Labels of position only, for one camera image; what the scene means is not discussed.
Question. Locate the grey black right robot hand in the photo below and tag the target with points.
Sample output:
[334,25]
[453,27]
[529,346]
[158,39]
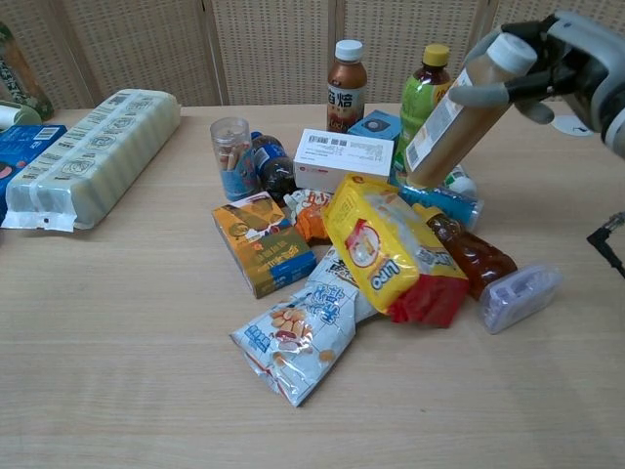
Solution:
[591,68]

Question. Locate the tan juice bottle white cap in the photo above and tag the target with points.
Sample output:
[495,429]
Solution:
[454,132]

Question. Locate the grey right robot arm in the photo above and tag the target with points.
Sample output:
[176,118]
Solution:
[617,134]

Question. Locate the green tea bottle yellow cap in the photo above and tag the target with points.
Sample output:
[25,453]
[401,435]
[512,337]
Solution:
[417,102]

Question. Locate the amber tea bottle red label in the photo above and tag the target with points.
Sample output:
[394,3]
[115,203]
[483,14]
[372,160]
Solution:
[476,254]

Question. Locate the brown coffee bottle white cap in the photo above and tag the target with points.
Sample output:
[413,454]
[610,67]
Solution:
[345,93]

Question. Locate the dark cola bottle blue label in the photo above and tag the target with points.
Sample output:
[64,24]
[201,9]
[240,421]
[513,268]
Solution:
[273,166]

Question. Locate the green patterned tall bottle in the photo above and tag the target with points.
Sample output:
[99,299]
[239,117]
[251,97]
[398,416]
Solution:
[19,78]

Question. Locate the white round table grommet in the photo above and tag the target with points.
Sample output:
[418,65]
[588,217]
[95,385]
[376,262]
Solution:
[569,128]

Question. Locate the blue transparent packet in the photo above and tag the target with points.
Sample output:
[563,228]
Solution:
[446,205]

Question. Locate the light blue box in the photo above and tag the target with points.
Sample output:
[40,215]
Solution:
[373,126]

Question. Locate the clear plastic blister pack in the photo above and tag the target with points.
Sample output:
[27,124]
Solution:
[520,295]

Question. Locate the white cardboard box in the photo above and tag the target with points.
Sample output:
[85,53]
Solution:
[342,158]

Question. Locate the yellow red Lipo snack bag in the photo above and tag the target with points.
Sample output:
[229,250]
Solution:
[381,239]

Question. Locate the orange white snack pouch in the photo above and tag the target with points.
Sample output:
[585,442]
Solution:
[312,220]

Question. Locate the beige folding screen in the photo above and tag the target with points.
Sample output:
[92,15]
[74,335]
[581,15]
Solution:
[273,49]

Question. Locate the clear cylinder snack jar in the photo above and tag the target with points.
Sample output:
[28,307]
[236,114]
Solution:
[234,156]

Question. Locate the yellow green blue carton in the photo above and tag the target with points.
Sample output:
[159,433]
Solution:
[263,249]

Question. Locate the white blue peanut snack bag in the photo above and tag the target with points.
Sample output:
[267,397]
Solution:
[288,342]

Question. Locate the long pale yellow wrapped pack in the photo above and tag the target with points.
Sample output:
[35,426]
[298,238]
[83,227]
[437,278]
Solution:
[93,156]

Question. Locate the dark blue box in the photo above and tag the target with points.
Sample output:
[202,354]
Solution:
[19,146]

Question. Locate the white green roll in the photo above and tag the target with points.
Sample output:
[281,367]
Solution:
[14,115]

